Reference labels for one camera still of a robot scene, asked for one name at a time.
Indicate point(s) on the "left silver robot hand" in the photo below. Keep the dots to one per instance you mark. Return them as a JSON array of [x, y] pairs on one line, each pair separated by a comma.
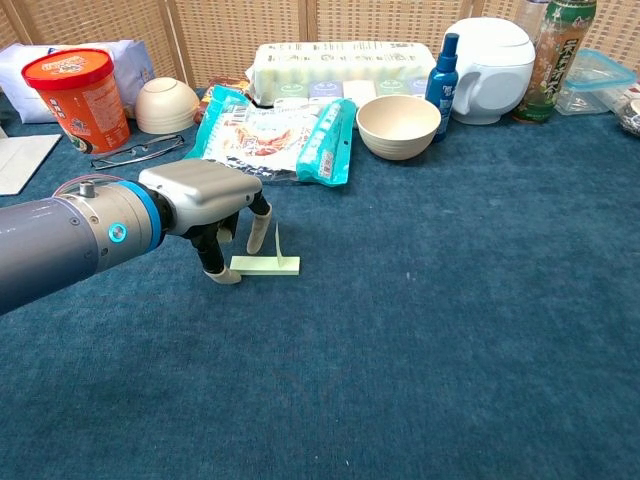
[[200, 187]]

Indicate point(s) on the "green sticky note pad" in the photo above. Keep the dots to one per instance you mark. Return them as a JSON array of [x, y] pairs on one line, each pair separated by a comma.
[[250, 265]]

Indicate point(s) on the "green sticky note sheet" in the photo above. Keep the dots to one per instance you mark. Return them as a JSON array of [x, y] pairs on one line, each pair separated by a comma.
[[277, 247]]

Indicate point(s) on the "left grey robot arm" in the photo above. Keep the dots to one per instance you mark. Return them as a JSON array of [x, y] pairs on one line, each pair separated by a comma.
[[50, 240]]

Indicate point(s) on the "teal snack bag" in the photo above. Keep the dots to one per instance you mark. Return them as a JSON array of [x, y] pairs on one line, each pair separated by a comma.
[[260, 140]]

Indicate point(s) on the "black eyeglasses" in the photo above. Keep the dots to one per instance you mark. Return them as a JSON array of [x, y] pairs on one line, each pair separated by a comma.
[[117, 159]]

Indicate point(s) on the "upturned beige bowl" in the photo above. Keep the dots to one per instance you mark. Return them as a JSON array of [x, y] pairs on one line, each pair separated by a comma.
[[165, 105]]

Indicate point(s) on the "brown orange cookie packet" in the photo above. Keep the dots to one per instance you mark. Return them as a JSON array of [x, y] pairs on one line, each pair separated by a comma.
[[225, 84]]

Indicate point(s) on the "green tissue packet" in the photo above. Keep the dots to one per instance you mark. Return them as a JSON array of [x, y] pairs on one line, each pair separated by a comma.
[[392, 87], [292, 89]]

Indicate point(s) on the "white tissue pack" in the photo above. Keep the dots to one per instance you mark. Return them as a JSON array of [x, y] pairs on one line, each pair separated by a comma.
[[132, 65]]

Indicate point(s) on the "red instant noodle cup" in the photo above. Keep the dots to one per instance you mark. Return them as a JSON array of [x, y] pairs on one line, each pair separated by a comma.
[[75, 100]]

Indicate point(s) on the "purple tissue packet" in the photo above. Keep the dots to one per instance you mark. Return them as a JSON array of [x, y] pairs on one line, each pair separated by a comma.
[[325, 89], [419, 86]]

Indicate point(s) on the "wicker folding screen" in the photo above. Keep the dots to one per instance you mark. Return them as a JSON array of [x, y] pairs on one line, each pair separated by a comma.
[[225, 30]]

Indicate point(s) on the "white paper roll pack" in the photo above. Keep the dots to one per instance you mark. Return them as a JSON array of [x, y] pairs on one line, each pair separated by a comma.
[[340, 62]]

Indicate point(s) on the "upright beige bowl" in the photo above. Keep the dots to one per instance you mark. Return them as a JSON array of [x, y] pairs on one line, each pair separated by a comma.
[[400, 130]]

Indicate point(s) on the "blue felt table cover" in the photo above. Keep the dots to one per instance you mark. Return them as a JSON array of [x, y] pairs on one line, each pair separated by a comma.
[[400, 325]]

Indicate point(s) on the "blue spray bottle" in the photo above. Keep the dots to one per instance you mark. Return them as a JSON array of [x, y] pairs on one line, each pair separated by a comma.
[[442, 85]]

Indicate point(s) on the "white plastic jug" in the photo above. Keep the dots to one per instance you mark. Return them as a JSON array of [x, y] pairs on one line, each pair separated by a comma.
[[490, 75]]

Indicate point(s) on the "clear water bottle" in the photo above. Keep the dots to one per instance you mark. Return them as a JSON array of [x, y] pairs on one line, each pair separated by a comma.
[[532, 17]]

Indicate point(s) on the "green tea bottle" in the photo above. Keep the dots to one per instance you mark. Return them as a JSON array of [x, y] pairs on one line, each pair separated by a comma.
[[555, 65]]

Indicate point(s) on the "clear container teal lid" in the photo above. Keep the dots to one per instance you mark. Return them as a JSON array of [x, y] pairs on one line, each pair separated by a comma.
[[595, 85]]

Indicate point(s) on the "clear glass bowl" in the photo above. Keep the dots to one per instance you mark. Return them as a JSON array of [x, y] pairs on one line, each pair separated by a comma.
[[632, 117]]

